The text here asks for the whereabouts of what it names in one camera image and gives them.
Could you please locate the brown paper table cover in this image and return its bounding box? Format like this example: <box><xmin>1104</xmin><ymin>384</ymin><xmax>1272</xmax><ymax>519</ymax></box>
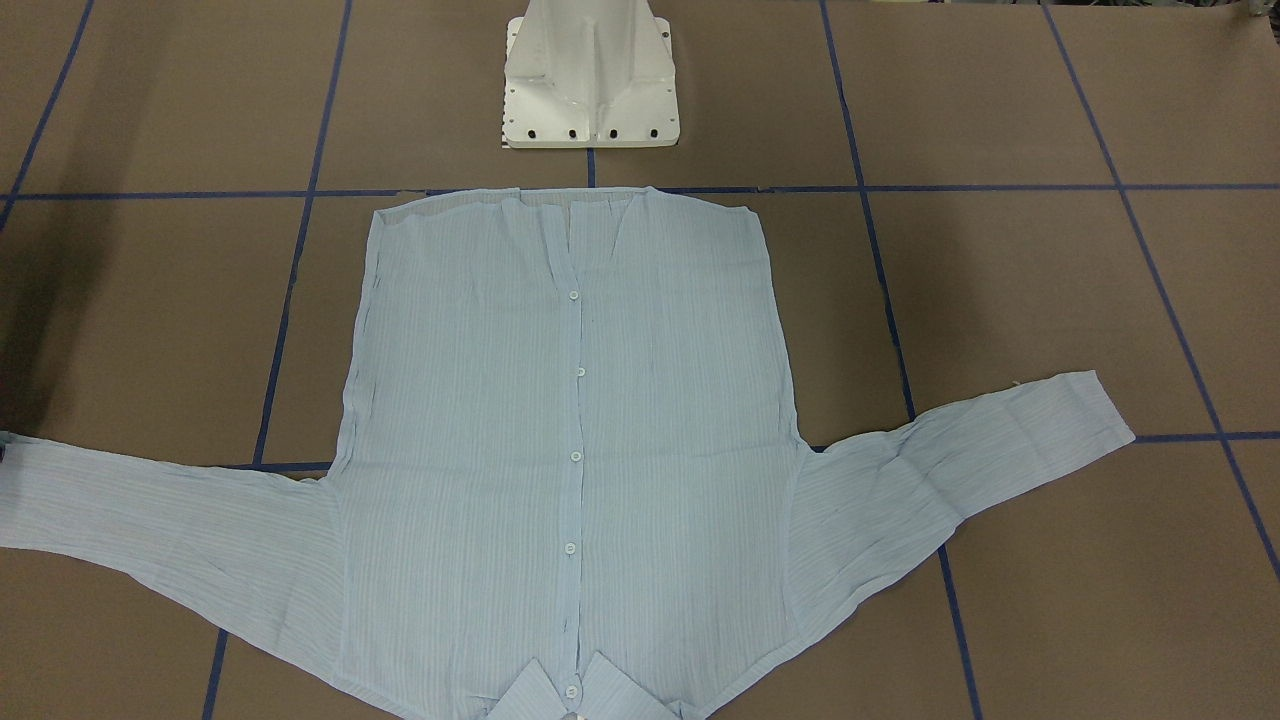
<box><xmin>3</xmin><ymin>1</ymin><xmax>1277</xmax><ymax>719</ymax></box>

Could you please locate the light blue button shirt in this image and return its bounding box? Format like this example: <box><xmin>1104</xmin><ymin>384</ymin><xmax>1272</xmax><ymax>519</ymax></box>
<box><xmin>1</xmin><ymin>188</ymin><xmax>1135</xmax><ymax>719</ymax></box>

